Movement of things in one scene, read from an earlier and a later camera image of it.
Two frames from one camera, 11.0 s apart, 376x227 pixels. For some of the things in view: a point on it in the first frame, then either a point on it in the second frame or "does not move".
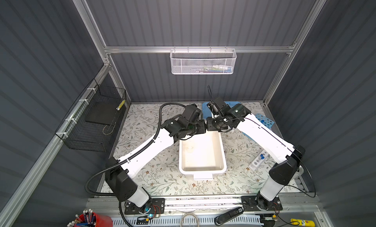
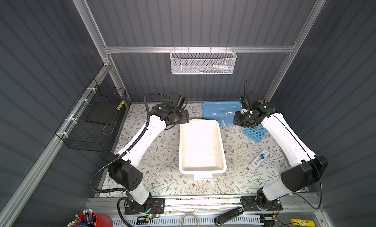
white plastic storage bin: [202, 155] does not move
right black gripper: [209, 127] -> [236, 122]
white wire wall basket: [203, 61] does not move
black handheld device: [224, 217] does not move
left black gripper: [202, 129] -> [184, 115]
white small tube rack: [258, 160] does not move
